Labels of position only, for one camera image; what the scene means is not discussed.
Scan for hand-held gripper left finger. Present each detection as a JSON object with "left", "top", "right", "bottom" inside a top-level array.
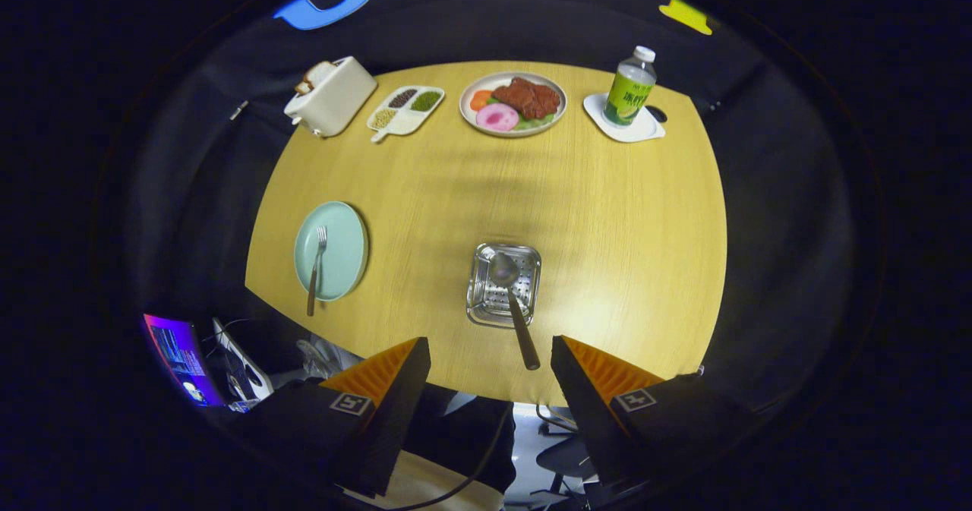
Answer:
[{"left": 228, "top": 336, "right": 432, "bottom": 498}]

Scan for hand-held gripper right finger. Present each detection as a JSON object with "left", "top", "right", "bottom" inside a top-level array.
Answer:
[{"left": 550, "top": 335, "right": 760, "bottom": 497}]

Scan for silver spoon with dark handle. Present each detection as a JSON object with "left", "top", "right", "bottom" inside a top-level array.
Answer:
[{"left": 488, "top": 251, "right": 541, "bottom": 371}]

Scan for silver fork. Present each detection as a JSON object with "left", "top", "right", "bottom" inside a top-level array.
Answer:
[{"left": 306, "top": 226, "right": 329, "bottom": 317}]

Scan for beige cloth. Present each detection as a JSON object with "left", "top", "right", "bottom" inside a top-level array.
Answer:
[{"left": 342, "top": 450, "right": 503, "bottom": 511}]

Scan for dark cloth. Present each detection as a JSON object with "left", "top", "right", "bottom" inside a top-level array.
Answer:
[{"left": 402, "top": 382, "right": 517, "bottom": 494}]

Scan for white bundled object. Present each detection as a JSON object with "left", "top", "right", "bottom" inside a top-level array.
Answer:
[{"left": 296, "top": 335, "right": 365, "bottom": 379}]

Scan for small metal basket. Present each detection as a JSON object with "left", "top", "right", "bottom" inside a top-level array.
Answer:
[{"left": 466, "top": 242, "right": 542, "bottom": 329}]

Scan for light teal plate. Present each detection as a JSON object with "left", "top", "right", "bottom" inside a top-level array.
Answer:
[{"left": 294, "top": 201, "right": 369, "bottom": 302}]

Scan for laptop screen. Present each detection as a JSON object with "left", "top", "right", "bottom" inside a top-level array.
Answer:
[{"left": 143, "top": 314, "right": 226, "bottom": 408}]

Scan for black backdrop cloth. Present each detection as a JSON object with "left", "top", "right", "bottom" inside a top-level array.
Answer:
[{"left": 114, "top": 0, "right": 859, "bottom": 421}]

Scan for white square coaster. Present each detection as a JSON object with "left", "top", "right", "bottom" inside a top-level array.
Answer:
[{"left": 583, "top": 93, "right": 667, "bottom": 144}]

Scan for white compartment tray with beans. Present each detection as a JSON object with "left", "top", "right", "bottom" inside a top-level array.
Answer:
[{"left": 367, "top": 85, "right": 446, "bottom": 144}]

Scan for white food plate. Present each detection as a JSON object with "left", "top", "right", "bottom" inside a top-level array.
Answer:
[{"left": 459, "top": 71, "right": 568, "bottom": 139}]

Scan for pink round food slice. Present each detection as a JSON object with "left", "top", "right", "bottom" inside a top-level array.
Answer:
[{"left": 476, "top": 103, "right": 520, "bottom": 132}]

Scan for white toaster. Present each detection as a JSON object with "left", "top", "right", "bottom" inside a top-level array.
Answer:
[{"left": 283, "top": 56, "right": 378, "bottom": 139}]

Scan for brown meat pieces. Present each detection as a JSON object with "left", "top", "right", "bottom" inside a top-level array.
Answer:
[{"left": 492, "top": 77, "right": 561, "bottom": 121}]

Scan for green label water bottle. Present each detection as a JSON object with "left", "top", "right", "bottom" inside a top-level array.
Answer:
[{"left": 602, "top": 46, "right": 658, "bottom": 127}]

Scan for toast slices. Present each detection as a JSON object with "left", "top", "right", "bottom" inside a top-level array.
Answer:
[{"left": 295, "top": 61, "right": 339, "bottom": 96}]

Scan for black cable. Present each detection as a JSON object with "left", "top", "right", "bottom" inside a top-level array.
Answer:
[{"left": 380, "top": 408, "right": 511, "bottom": 511}]

